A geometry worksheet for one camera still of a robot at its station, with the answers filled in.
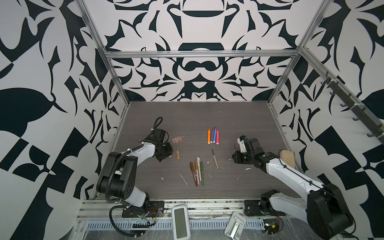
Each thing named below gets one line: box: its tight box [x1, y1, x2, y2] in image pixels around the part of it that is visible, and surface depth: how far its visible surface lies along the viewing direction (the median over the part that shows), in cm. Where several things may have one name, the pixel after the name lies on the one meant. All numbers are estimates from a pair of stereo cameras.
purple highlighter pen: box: [210, 127, 215, 144], surface depth 101 cm
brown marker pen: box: [189, 161, 198, 187], surface depth 87 cm
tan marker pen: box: [211, 149, 219, 169], surface depth 91 cm
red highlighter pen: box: [216, 128, 220, 145], surface depth 101 cm
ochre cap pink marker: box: [195, 159, 200, 185], surface depth 87 cm
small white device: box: [224, 212, 246, 240], surface depth 70 cm
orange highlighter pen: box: [207, 128, 211, 145], surface depth 101 cm
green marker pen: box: [200, 161, 205, 187], surface depth 87 cm
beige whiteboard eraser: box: [279, 149, 295, 169], surface depth 91 cm
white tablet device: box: [171, 204, 191, 240], surface depth 69 cm
